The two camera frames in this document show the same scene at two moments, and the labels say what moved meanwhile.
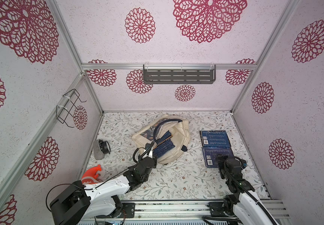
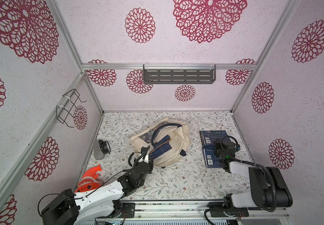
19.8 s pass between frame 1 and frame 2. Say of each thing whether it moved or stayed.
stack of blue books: moved
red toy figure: stayed
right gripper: moved
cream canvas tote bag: moved
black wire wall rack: stayed
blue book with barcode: stayed
